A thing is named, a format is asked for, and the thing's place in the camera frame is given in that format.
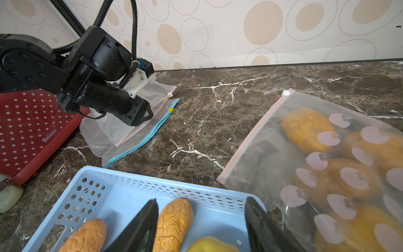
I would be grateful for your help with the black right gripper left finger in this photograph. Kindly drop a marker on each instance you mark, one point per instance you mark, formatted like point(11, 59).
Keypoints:
point(139, 235)

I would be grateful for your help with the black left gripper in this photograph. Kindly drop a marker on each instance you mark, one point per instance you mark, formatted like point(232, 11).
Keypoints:
point(99, 66)

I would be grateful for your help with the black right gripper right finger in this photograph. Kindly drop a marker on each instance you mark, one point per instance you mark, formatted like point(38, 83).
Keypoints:
point(263, 234)

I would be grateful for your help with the clear pink zipper bag spare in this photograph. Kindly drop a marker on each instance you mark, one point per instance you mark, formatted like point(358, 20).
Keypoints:
point(101, 134)

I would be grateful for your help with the clear pink zipper bag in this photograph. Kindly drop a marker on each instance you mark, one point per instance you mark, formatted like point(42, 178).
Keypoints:
point(347, 199)

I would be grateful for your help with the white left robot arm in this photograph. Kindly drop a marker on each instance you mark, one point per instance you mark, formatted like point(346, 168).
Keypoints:
point(28, 63)

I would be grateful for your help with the clear blue zipper bag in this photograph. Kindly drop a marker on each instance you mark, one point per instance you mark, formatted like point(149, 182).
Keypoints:
point(141, 136)

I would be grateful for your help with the orange wrinkled potato front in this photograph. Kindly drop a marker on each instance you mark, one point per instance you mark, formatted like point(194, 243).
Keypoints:
point(173, 224)

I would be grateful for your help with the light blue plastic basket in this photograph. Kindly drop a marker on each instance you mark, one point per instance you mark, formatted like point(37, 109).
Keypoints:
point(117, 197)

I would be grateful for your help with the yellow potato front middle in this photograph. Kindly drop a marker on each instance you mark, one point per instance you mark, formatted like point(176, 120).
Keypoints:
point(211, 244)

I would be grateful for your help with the red steel toaster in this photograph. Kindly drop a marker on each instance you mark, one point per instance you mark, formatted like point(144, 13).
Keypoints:
point(33, 127)

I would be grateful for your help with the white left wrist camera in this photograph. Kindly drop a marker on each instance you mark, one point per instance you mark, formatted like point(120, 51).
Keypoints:
point(143, 75)

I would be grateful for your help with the black corner frame post left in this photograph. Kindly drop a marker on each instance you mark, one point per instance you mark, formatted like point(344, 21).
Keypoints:
point(69, 16)

